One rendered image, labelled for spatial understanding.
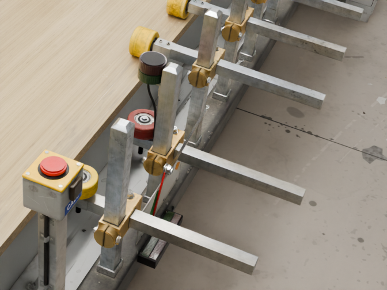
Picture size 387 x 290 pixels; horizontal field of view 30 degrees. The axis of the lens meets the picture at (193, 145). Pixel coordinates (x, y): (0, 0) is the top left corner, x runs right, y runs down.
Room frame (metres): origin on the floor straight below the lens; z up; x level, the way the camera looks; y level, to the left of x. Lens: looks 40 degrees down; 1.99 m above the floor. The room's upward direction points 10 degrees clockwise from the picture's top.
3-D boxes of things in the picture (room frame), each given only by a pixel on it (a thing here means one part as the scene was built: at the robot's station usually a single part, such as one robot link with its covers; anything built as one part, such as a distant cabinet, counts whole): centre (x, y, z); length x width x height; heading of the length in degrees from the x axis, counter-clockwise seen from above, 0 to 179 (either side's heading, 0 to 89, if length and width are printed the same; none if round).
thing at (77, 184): (0.79, 0.17, 1.20); 0.03 x 0.01 x 0.03; 165
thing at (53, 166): (0.80, 0.20, 1.22); 0.04 x 0.04 x 0.02
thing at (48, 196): (0.80, 0.20, 1.18); 0.07 x 0.07 x 0.08; 75
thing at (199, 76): (1.55, 0.00, 0.95); 0.14 x 0.06 x 0.05; 165
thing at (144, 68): (1.30, 0.12, 1.10); 0.06 x 0.06 x 0.02
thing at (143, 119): (1.35, 0.13, 0.85); 0.08 x 0.08 x 0.11
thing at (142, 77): (1.30, 0.12, 1.07); 0.06 x 0.06 x 0.02
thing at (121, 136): (1.05, 0.14, 0.89); 0.04 x 0.04 x 0.48; 75
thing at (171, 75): (1.29, 0.07, 0.87); 0.04 x 0.04 x 0.48; 75
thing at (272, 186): (1.29, -0.06, 0.84); 0.43 x 0.03 x 0.04; 75
